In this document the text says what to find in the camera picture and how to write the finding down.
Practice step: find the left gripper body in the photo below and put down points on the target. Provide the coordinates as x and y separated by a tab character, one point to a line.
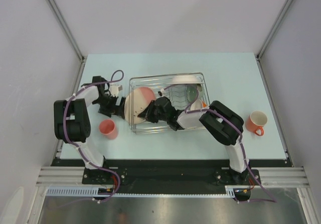
108	104

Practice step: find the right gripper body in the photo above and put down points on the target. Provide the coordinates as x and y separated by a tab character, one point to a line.
153	115

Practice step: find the cream and pink plate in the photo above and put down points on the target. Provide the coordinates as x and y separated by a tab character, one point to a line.
136	102

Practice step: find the white deep plate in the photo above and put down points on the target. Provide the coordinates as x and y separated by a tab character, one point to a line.
185	79

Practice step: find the green ceramic bowl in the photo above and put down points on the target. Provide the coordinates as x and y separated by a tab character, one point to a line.
193	91

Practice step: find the orange and white bowl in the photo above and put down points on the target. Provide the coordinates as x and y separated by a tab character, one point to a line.
198	104

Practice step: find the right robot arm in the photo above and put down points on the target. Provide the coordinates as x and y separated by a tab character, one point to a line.
221	122

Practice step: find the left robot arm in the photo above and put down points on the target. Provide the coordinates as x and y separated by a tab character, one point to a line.
71	119

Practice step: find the pink plastic cup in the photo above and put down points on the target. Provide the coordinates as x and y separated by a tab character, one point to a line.
108	129

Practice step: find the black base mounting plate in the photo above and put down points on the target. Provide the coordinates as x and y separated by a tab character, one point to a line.
167	174

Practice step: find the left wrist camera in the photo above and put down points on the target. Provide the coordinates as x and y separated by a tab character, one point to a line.
114	90

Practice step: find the metal wire dish rack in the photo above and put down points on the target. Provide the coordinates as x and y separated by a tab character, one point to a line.
177	93

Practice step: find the orange mug with handle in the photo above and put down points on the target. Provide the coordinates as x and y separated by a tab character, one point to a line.
256	122

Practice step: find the white cable duct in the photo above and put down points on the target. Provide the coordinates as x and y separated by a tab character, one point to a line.
101	192

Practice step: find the aluminium frame rail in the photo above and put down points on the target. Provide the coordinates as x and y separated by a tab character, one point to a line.
279	177

